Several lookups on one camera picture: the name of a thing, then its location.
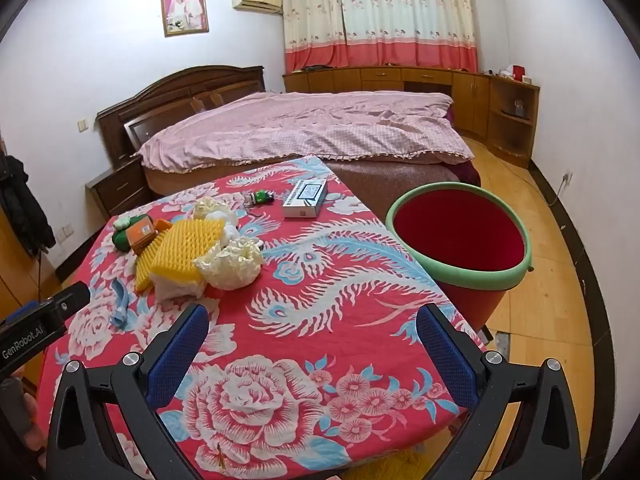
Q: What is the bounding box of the long wooden cabinet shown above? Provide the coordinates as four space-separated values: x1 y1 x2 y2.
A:
282 66 493 143

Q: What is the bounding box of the dark wooden nightstand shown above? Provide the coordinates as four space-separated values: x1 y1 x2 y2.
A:
85 155 153 218

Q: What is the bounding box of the yellow foam net sleeve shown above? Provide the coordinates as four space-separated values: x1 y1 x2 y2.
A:
134 217 226 293

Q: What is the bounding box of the bed with pink quilt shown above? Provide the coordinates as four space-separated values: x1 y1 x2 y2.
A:
142 105 482 200

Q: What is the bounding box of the dark wooden headboard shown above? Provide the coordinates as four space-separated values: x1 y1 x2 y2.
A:
96 65 266 171

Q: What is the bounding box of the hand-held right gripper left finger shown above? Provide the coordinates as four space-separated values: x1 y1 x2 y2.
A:
47 302 211 480

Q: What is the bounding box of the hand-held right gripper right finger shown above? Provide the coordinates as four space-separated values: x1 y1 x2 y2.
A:
415 302 583 480

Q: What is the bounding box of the framed wall photo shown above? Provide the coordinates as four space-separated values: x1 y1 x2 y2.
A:
160 0 211 37

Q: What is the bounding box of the red floral printed tablecloth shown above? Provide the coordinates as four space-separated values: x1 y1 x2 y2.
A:
37 156 488 480

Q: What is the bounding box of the wooden wardrobe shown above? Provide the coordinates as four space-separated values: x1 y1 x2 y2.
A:
0 205 63 321

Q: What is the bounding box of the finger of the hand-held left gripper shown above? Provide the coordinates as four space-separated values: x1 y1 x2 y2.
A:
49 281 92 315

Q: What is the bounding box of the white cardboard box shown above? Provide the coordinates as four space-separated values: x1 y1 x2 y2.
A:
281 178 329 220

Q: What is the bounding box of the person's left hand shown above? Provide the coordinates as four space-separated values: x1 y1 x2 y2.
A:
20 392 51 456

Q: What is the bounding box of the wall air conditioner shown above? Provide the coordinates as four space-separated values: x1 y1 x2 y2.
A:
231 0 284 15

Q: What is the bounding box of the red bucket with green rim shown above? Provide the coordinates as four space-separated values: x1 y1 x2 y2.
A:
385 183 535 333

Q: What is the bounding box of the pink checked quilt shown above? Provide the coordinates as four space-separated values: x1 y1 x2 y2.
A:
136 91 473 175

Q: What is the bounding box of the cream and red floral curtain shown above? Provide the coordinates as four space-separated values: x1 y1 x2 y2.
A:
337 0 480 73
281 0 347 73

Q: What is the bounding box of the black jacket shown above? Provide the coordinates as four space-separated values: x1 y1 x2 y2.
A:
0 152 57 256

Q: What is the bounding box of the white paper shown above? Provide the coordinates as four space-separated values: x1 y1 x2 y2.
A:
152 275 206 303

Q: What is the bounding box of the thin floor cable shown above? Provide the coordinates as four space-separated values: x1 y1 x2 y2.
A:
500 160 571 207

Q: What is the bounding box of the green and white soft toy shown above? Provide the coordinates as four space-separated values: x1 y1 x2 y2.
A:
111 215 151 251

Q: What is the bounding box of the wooden corner shelf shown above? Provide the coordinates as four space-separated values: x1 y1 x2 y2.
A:
487 75 541 168

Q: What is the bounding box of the large cream foam fruit net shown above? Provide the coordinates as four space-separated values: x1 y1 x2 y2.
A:
192 237 265 291

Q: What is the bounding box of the small cream foam fruit net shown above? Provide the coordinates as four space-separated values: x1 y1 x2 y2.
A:
192 197 240 226

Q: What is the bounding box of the orange cardboard box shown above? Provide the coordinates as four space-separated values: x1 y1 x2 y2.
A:
125 215 156 256

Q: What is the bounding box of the yellow cloth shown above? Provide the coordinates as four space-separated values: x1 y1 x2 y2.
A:
345 447 436 480

